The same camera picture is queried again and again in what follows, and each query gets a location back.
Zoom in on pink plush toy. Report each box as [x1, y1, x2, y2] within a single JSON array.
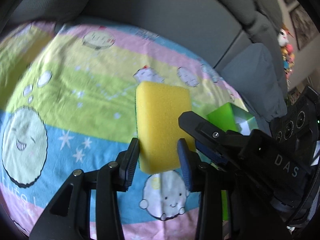
[[284, 44, 295, 79]]

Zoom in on grey sofa back cushion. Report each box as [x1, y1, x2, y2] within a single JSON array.
[[195, 0, 284, 44]]

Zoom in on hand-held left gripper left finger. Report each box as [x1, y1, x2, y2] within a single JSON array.
[[29, 137, 140, 240]]

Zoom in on light grey cushion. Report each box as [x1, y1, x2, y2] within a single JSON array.
[[222, 42, 287, 130]]

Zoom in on cartoon printed blanket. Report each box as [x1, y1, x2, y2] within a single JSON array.
[[0, 21, 250, 240]]

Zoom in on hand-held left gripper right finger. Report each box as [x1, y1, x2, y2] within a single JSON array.
[[177, 139, 250, 240]]

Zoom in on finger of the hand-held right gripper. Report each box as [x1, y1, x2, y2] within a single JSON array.
[[178, 111, 250, 153], [196, 142, 235, 170]]

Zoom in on yellow green sponge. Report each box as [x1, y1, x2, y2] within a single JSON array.
[[135, 81, 197, 175]]

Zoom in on white plush toy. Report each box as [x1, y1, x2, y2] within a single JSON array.
[[278, 27, 290, 46]]

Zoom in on grey sofa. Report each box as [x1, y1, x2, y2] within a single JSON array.
[[0, 0, 288, 85]]

